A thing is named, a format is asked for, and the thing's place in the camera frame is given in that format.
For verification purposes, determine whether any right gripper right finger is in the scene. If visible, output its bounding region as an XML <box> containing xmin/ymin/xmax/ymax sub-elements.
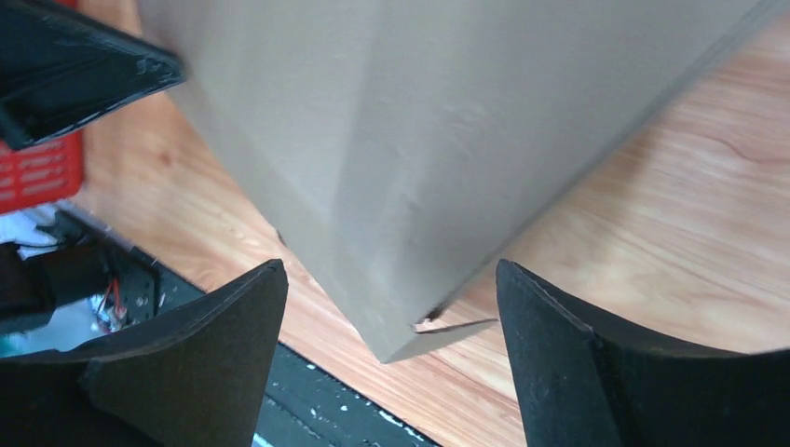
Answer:
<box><xmin>496</xmin><ymin>260</ymin><xmax>789</xmax><ymax>446</ymax></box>

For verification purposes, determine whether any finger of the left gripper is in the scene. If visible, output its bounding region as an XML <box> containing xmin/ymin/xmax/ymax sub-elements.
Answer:
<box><xmin>1</xmin><ymin>1</ymin><xmax>185</xmax><ymax>151</ymax></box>

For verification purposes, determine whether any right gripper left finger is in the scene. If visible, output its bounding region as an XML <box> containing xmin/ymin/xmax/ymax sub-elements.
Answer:
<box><xmin>1</xmin><ymin>259</ymin><xmax>289</xmax><ymax>446</ymax></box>

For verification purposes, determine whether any cardboard box stack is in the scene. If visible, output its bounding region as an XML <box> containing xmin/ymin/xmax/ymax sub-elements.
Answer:
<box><xmin>138</xmin><ymin>0</ymin><xmax>788</xmax><ymax>363</ymax></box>

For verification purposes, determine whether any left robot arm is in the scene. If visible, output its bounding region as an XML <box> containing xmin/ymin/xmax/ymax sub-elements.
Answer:
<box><xmin>1</xmin><ymin>1</ymin><xmax>185</xmax><ymax>333</ymax></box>

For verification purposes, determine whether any red plastic shopping basket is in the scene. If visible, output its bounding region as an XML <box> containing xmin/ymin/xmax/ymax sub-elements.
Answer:
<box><xmin>0</xmin><ymin>0</ymin><xmax>86</xmax><ymax>216</ymax></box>

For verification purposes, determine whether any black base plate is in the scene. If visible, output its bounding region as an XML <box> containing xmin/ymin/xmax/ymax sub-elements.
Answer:
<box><xmin>54</xmin><ymin>210</ymin><xmax>436</xmax><ymax>447</ymax></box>

